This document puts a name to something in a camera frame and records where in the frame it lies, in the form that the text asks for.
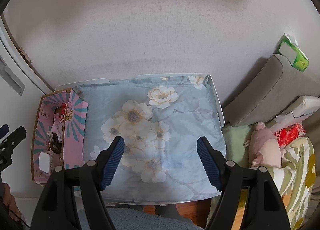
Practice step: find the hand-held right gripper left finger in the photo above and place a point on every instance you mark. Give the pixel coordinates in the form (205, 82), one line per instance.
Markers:
(112, 162)

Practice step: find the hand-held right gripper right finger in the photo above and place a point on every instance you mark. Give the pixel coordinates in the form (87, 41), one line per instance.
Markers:
(208, 162)

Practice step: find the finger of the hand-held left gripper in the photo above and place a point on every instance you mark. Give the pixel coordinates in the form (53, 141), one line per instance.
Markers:
(16, 136)
(3, 131)

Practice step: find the white square case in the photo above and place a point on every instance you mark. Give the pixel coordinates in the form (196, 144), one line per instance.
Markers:
(45, 162)

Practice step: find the long pink box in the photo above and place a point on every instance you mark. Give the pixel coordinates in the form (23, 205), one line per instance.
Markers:
(57, 125)

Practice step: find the pink striped cardboard box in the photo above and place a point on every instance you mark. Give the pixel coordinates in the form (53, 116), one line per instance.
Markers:
(75, 142)

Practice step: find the red printed carton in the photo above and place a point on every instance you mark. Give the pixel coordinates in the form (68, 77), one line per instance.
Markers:
(64, 112)

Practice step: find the person's left hand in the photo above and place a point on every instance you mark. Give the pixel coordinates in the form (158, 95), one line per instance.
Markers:
(11, 200)

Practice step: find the white wardrobe door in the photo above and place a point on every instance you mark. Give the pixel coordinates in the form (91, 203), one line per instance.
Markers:
(27, 100)

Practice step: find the blue floral cloth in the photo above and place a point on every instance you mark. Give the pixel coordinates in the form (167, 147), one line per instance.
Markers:
(180, 132)

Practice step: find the pink plush pig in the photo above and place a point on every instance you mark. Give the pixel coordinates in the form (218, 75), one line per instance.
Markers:
(265, 145)

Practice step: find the brass door hinge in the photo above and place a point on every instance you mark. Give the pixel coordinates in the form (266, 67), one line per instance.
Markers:
(24, 55)

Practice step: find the red printed pack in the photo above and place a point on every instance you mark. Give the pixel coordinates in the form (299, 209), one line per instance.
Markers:
(290, 135)

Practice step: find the grey cushion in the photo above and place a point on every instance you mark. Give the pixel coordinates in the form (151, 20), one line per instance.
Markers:
(262, 95)

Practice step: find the green floral blanket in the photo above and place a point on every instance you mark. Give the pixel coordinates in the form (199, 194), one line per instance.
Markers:
(295, 170)

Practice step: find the white pillow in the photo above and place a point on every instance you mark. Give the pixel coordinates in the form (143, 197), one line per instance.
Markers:
(307, 107)

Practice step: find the green tissue pack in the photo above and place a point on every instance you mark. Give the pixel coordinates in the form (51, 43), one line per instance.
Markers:
(292, 52)

